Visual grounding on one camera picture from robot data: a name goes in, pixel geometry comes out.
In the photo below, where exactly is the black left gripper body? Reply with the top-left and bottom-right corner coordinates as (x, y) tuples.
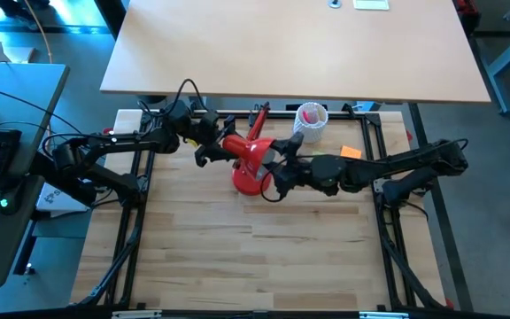
(188, 110), (225, 152)

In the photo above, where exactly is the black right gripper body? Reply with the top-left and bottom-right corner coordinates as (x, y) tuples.
(279, 152), (317, 191)

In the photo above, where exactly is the white lightbulb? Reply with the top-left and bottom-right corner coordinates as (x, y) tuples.
(261, 149), (279, 181)

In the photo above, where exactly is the red desk lamp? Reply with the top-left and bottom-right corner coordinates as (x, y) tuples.
(221, 101), (279, 197)

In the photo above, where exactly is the white lattice pen cup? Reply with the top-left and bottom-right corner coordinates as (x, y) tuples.
(292, 101), (329, 144)

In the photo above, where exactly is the pink pen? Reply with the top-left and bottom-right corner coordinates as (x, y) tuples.
(302, 109), (322, 126)

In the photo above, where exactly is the orange sticky note pad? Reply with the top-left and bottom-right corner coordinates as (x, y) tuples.
(340, 144), (363, 160)

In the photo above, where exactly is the large light wood desk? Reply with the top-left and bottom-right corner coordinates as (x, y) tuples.
(99, 0), (491, 104)

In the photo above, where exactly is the white notepad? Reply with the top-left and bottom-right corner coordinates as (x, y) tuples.
(352, 0), (390, 11)

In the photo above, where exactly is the white printed box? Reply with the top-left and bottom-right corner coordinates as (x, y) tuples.
(35, 183), (93, 219)

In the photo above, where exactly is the black computer mouse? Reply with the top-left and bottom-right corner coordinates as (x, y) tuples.
(0, 188), (25, 217)

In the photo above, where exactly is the black lamp power cord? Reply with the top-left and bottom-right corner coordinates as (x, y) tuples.
(248, 102), (261, 130)

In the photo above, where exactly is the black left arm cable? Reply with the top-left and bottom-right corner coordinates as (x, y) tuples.
(137, 78), (207, 121)

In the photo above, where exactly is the black aluminium table frame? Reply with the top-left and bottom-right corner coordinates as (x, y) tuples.
(71, 104), (449, 311)

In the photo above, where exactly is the silver metal bracket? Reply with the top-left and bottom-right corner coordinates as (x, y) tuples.
(359, 311), (410, 319)
(112, 309), (163, 319)

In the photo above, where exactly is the tan cable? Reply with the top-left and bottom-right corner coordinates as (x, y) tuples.
(23, 0), (55, 66)

